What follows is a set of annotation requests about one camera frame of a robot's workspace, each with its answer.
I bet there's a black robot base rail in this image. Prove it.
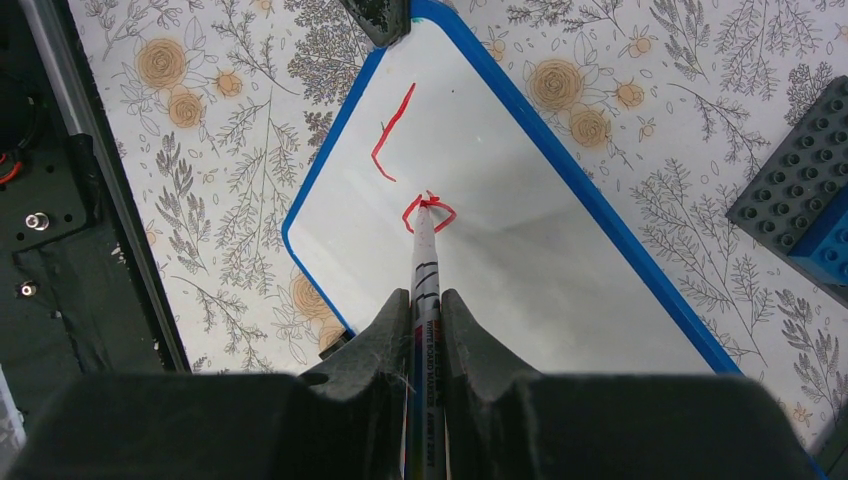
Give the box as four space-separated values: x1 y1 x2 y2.
1 1 189 425

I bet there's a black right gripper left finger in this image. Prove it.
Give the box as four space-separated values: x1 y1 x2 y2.
7 289 411 479

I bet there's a white red whiteboard marker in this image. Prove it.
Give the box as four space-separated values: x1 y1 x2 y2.
404 197 447 479

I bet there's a grey lego baseplate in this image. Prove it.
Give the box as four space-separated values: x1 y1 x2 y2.
726 75 847 305

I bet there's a blue framed whiteboard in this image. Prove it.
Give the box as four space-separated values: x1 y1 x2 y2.
282 1 762 386

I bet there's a blue lego brick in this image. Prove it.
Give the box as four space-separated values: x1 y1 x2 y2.
788 186 847 286

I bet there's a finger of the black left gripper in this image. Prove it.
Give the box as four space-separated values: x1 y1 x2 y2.
340 0 412 48

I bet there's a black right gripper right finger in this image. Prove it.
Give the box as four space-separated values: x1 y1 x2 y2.
441 289 815 479

